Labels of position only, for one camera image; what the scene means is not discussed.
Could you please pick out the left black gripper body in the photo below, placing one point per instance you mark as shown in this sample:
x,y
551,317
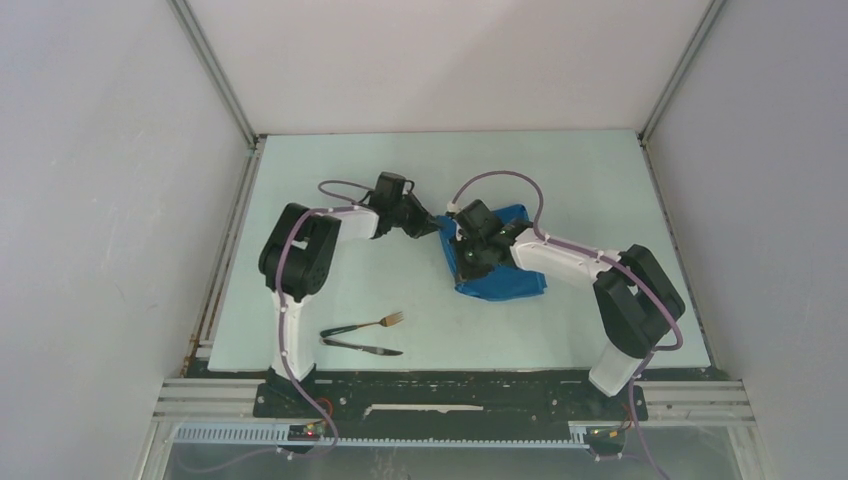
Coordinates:
x,y
408,215

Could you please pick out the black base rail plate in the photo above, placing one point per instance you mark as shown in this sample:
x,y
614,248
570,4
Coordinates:
x,y
461,406

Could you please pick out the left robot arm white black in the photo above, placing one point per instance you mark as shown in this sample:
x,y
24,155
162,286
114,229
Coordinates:
x,y
297,256

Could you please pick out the fork with black handle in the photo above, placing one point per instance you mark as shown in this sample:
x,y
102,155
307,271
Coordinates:
x,y
386,322

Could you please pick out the small circuit board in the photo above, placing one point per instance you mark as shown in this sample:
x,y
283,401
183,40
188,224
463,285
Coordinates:
x,y
305,432

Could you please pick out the aluminium frame rail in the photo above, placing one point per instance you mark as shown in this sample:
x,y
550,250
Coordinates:
x,y
220,411

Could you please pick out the knife with black handle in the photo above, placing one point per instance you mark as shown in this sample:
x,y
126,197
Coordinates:
x,y
374,350

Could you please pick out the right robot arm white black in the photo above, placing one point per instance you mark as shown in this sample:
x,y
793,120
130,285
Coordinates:
x,y
637,302

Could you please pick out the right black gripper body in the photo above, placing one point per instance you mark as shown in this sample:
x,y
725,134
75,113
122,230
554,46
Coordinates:
x,y
469,258

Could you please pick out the blue cloth napkin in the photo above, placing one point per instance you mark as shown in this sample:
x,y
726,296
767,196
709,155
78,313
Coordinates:
x,y
500,285

